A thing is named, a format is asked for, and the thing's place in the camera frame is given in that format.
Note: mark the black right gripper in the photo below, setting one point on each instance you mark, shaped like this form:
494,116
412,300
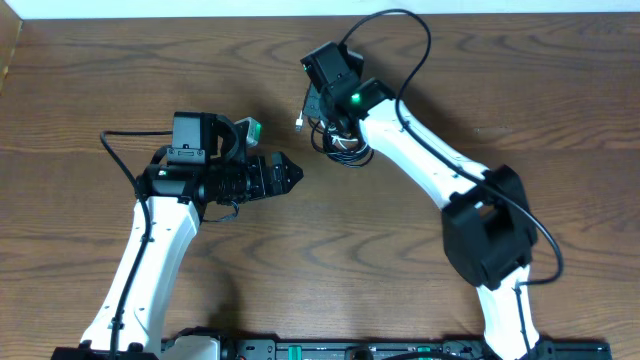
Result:
312,104

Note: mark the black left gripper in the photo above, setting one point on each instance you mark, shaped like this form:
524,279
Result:
263,186

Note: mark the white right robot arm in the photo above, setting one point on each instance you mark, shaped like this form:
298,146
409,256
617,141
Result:
490,236

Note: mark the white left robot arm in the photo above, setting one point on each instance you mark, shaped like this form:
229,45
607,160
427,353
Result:
205,162

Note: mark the brown cardboard box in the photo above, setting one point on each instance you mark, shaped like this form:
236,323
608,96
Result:
10,29

